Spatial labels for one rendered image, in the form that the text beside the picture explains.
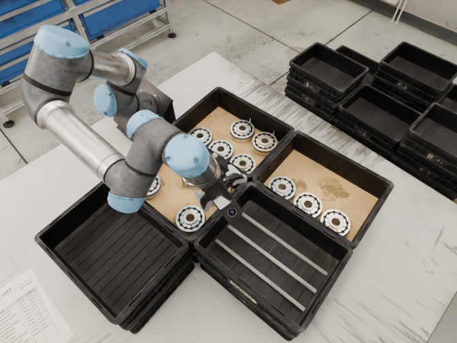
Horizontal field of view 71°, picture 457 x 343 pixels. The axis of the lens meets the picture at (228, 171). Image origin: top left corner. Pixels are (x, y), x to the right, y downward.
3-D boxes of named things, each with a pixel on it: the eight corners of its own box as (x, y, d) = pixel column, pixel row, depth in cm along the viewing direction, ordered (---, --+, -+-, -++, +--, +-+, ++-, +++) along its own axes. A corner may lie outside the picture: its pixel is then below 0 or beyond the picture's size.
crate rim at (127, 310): (35, 240, 101) (31, 237, 99) (109, 178, 114) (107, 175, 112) (116, 328, 87) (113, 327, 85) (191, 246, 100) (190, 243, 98)
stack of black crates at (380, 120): (324, 141, 220) (337, 106, 192) (348, 119, 232) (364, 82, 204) (375, 176, 204) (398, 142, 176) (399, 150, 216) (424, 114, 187)
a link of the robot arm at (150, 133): (111, 151, 67) (148, 180, 63) (132, 103, 64) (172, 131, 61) (136, 151, 74) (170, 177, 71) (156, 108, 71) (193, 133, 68)
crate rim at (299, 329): (192, 246, 100) (190, 243, 98) (249, 183, 113) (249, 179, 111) (300, 336, 85) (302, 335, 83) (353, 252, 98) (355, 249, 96)
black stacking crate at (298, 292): (195, 256, 108) (192, 243, 98) (248, 197, 120) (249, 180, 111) (294, 339, 93) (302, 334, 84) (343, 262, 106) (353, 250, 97)
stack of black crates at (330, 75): (279, 112, 236) (288, 61, 199) (304, 92, 248) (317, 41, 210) (323, 142, 220) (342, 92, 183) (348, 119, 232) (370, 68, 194)
